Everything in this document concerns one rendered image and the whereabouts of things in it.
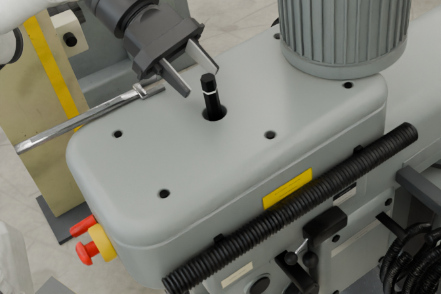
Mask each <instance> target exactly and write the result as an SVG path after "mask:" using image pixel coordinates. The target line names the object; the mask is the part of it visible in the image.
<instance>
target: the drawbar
mask: <svg viewBox="0 0 441 294"><path fill-rule="evenodd" d="M200 81H201V87H202V90H203V91H205V92H207V93H211V92H213V91H215V90H216V88H217V83H216V79H215V75H213V74H211V73H205V74H203V75H201V79H200ZM203 96H204V99H205V105H206V108H207V114H208V117H209V121H218V120H220V119H222V118H223V116H222V110H221V104H220V100H219V94H218V90H216V92H215V93H213V94H205V93H203Z"/></svg>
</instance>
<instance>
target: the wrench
mask: <svg viewBox="0 0 441 294"><path fill-rule="evenodd" d="M157 80H158V79H157V77H156V75H153V76H152V77H151V78H150V79H143V80H141V81H139V82H138V83H135V84H134V85H133V89H131V90H130V91H127V92H126V93H123V94H121V95H119V96H117V97H115V98H113V99H111V100H109V101H107V102H104V103H102V104H100V105H98V106H96V107H94V108H91V109H90V110H87V111H86V112H83V113H82V114H79V115H77V116H75V117H73V118H71V119H68V120H66V121H64V122H62V123H60V124H58V125H55V126H54V127H51V128H50V129H47V130H46V131H43V132H41V133H39V134H37V135H35V136H33V137H30V138H28V139H26V140H24V141H22V142H20V143H18V144H15V145H14V149H15V151H16V153H17V155H20V154H23V153H24V152H27V151H29V150H31V149H33V148H35V147H37V146H39V145H41V144H43V143H46V142H48V141H50V140H52V139H54V138H56V137H58V136H60V135H63V134H64V133H67V132H68V131H71V130H72V129H75V128H76V127H79V126H81V125H83V124H85V123H87V122H89V121H91V120H93V119H96V118H98V117H100V116H102V115H104V114H106V113H108V112H110V111H112V110H115V109H116V108H118V107H120V106H122V105H124V104H126V103H129V102H131V101H133V100H135V99H137V98H139V97H140V98H141V99H142V100H144V99H146V98H148V97H149V98H150V97H151V96H154V95H156V94H158V93H160V92H162V91H164V90H166V89H165V86H164V85H163V84H159V85H157V86H155V87H153V88H151V89H149V90H147V91H145V90H144V89H143V87H145V86H147V85H149V84H151V83H153V82H155V81H157Z"/></svg>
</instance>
